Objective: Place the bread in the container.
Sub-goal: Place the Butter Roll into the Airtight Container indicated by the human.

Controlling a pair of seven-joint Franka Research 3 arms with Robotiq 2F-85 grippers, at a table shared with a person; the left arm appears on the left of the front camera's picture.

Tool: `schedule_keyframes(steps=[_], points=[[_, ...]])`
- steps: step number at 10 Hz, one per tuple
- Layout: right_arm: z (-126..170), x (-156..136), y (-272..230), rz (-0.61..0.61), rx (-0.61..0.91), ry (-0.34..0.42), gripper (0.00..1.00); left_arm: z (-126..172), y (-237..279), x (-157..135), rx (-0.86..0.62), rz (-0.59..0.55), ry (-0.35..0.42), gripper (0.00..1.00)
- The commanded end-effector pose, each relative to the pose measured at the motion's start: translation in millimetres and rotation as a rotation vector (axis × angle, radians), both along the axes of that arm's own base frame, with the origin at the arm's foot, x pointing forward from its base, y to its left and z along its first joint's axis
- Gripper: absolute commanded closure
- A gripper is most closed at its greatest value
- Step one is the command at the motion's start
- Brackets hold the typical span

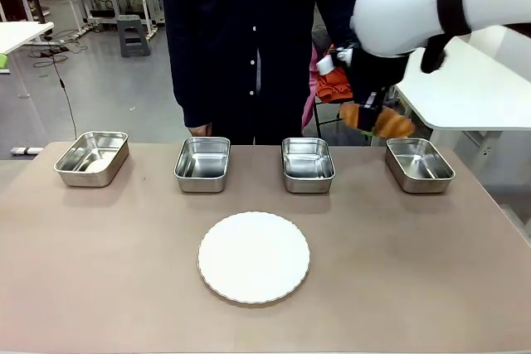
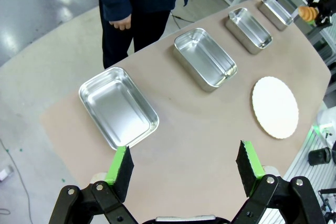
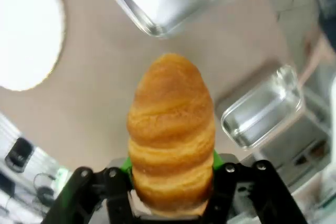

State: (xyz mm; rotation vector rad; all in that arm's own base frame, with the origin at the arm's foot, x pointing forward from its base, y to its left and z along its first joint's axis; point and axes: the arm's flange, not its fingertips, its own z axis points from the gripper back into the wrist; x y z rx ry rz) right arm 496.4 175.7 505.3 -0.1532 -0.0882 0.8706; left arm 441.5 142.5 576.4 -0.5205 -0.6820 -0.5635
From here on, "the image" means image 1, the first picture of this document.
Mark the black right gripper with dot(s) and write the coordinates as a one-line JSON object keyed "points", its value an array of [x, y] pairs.
{"points": [[373, 72]]}

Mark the golden brown croissant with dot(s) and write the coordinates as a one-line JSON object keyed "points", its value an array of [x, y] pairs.
{"points": [[396, 125]]}

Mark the person left forearm navy sleeve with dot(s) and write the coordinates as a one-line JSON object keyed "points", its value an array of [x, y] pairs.
{"points": [[336, 6]]}

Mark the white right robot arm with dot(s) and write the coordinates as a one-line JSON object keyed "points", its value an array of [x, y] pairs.
{"points": [[394, 6]]}

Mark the person right forearm navy sleeve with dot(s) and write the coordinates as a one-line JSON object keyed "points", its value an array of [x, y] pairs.
{"points": [[191, 93]]}

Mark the rectangular steel container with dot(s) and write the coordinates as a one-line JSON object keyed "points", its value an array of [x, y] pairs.
{"points": [[202, 165], [420, 165], [308, 165], [91, 159]]}

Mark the person right hand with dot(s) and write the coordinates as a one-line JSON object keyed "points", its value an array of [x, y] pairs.
{"points": [[201, 130]]}

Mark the orange cloth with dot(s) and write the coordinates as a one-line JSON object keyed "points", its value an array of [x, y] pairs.
{"points": [[332, 82]]}

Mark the pink cloth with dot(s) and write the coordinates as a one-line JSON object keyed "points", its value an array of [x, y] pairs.
{"points": [[309, 101]]}

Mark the large white table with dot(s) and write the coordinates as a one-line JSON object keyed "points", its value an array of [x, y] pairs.
{"points": [[464, 93]]}

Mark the person torso in navy shirt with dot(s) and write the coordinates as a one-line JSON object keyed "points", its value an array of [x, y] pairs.
{"points": [[240, 39]]}

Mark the white scalloped round plate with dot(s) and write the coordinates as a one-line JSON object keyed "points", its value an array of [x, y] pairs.
{"points": [[254, 256]]}

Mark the grey plastic step stool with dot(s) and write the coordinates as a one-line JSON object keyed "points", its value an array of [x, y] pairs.
{"points": [[133, 37]]}

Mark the white table foot bar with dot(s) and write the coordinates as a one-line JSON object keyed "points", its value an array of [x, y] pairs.
{"points": [[27, 150]]}

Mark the small white side table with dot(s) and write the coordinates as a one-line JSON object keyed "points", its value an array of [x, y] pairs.
{"points": [[20, 37]]}

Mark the black chair frame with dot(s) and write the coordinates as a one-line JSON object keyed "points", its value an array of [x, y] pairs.
{"points": [[327, 119]]}

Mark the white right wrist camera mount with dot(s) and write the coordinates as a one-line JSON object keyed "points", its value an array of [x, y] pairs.
{"points": [[329, 63]]}

